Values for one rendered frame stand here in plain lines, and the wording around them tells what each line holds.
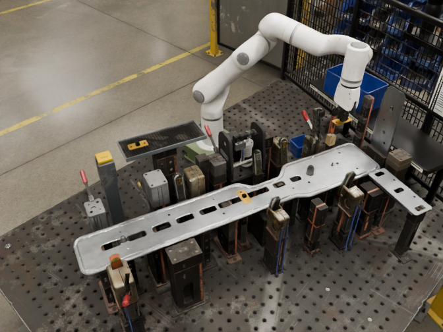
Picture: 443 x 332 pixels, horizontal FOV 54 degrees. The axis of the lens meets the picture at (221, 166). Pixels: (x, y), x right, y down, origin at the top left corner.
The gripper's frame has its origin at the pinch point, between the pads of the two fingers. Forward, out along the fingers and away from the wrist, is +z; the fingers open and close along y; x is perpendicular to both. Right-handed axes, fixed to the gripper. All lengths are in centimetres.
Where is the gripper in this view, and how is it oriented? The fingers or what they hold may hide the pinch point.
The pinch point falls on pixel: (343, 115)
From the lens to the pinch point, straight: 190.5
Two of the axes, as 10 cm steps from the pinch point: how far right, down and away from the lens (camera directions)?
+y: 4.5, 5.8, -6.8
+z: 0.0, 7.6, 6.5
